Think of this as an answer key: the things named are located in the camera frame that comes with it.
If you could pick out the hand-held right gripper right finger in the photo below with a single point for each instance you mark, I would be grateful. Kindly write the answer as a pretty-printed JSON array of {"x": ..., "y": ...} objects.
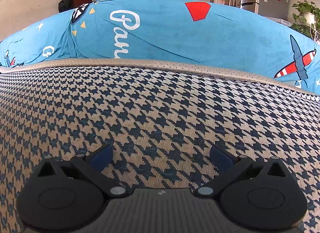
[{"x": 221, "y": 157}]

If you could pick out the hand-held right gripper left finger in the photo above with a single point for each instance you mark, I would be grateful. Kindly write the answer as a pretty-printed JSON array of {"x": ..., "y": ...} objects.
[{"x": 101, "y": 159}]

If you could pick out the houndstooth seat mat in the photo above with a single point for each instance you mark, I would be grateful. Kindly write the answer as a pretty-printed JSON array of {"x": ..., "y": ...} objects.
[{"x": 160, "y": 112}]

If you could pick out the blue printed sofa cover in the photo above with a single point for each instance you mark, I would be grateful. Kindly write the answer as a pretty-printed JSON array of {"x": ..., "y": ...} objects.
[{"x": 175, "y": 35}]

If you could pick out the white chest freezer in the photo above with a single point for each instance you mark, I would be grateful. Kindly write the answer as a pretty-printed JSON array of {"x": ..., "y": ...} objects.
[{"x": 280, "y": 20}]

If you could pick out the brown wooden chair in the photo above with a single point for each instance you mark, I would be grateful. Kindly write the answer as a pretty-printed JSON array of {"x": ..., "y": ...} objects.
[{"x": 81, "y": 0}]

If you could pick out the potted green plant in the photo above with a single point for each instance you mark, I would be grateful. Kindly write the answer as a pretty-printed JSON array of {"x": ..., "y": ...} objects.
[{"x": 305, "y": 10}]

